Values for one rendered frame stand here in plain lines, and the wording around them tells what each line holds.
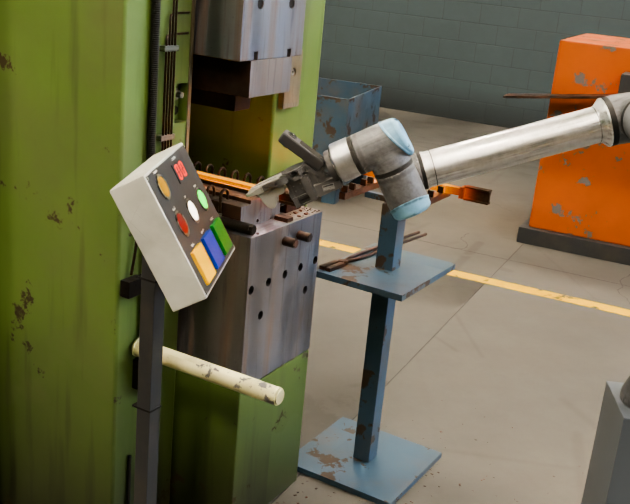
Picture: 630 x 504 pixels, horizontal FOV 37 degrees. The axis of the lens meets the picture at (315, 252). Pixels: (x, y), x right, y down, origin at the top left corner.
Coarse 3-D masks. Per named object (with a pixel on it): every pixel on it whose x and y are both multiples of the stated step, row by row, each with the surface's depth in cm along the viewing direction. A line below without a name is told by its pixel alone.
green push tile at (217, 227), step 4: (216, 220) 214; (220, 220) 217; (212, 224) 211; (216, 224) 213; (220, 224) 216; (212, 228) 210; (216, 228) 212; (220, 228) 215; (224, 228) 218; (216, 232) 211; (220, 232) 213; (224, 232) 216; (216, 236) 211; (220, 236) 212; (224, 236) 215; (228, 236) 218; (220, 240) 211; (224, 240) 214; (228, 240) 217; (220, 244) 211; (224, 244) 213; (228, 244) 216; (224, 248) 212; (228, 248) 214; (224, 252) 212
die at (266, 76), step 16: (208, 64) 244; (224, 64) 241; (240, 64) 239; (256, 64) 239; (272, 64) 246; (288, 64) 253; (192, 80) 248; (208, 80) 245; (224, 80) 242; (240, 80) 240; (256, 80) 241; (272, 80) 248; (288, 80) 255; (240, 96) 241; (256, 96) 243
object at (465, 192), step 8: (448, 184) 296; (448, 192) 294; (456, 192) 292; (464, 192) 292; (472, 192) 291; (480, 192) 289; (488, 192) 287; (472, 200) 291; (480, 200) 290; (488, 200) 289
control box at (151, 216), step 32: (160, 160) 197; (128, 192) 185; (160, 192) 189; (192, 192) 208; (128, 224) 187; (160, 224) 186; (192, 224) 200; (160, 256) 189; (224, 256) 212; (192, 288) 190
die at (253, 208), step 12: (204, 180) 265; (240, 180) 271; (216, 192) 258; (240, 192) 259; (216, 204) 253; (228, 204) 251; (240, 204) 252; (252, 204) 254; (264, 204) 259; (228, 216) 252; (240, 216) 250; (252, 216) 255; (264, 216) 260
